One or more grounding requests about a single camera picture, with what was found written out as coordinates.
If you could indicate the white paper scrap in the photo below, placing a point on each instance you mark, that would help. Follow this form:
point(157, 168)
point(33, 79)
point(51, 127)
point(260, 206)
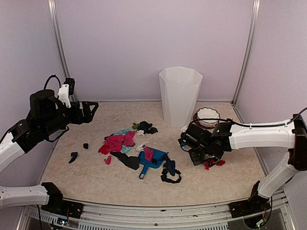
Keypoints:
point(140, 147)

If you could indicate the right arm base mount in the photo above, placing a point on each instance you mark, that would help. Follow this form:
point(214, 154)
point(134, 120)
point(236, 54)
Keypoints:
point(254, 204)

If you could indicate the red paper scraps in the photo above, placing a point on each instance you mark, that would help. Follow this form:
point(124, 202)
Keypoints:
point(211, 163)

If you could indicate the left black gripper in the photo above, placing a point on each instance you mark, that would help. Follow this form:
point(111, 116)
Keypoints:
point(87, 117)

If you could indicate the small pink paper scrap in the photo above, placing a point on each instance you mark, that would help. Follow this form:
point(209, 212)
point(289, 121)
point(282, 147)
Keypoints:
point(108, 160)

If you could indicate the large black paper scrap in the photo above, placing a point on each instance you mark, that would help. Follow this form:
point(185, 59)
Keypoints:
point(132, 162)

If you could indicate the navy blue paper scrap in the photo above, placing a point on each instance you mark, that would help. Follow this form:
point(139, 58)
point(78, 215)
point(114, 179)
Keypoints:
point(170, 165)

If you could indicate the left aluminium frame post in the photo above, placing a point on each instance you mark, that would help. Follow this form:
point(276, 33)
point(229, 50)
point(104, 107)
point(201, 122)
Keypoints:
point(59, 44)

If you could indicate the small black scrap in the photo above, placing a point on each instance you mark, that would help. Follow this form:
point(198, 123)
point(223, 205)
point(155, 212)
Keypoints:
point(85, 145)

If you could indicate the translucent white waste bin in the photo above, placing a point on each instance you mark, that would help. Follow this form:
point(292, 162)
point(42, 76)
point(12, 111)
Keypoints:
point(179, 88)

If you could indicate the right aluminium frame post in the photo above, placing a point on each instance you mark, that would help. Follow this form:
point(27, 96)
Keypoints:
point(248, 51)

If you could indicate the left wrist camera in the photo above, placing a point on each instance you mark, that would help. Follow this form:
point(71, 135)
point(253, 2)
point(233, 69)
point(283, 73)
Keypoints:
point(65, 91)

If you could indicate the dark blue scrap left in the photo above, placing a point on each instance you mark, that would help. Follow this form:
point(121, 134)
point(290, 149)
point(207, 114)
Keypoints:
point(74, 156)

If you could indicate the aluminium frame post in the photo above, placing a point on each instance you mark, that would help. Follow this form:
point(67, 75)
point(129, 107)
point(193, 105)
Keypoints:
point(248, 51)
point(59, 44)

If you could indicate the blue plastic dustpan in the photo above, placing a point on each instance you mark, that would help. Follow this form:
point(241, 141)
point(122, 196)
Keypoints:
point(150, 158)

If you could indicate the white scalloped bowl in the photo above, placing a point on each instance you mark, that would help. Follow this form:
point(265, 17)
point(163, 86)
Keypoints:
point(207, 118)

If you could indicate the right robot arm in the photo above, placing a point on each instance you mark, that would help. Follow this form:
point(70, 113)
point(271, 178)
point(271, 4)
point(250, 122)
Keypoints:
point(228, 135)

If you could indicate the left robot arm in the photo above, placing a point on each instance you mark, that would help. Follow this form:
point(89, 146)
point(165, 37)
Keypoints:
point(47, 115)

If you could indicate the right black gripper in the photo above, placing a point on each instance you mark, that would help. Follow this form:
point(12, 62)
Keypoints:
point(195, 159)

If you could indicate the dark scrap cluster back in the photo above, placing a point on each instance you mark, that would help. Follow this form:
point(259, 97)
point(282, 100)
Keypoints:
point(143, 128)

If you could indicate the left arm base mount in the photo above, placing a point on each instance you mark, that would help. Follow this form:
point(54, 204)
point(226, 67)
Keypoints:
point(64, 206)

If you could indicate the front aluminium rail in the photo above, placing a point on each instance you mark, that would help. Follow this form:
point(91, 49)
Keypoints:
point(95, 216)

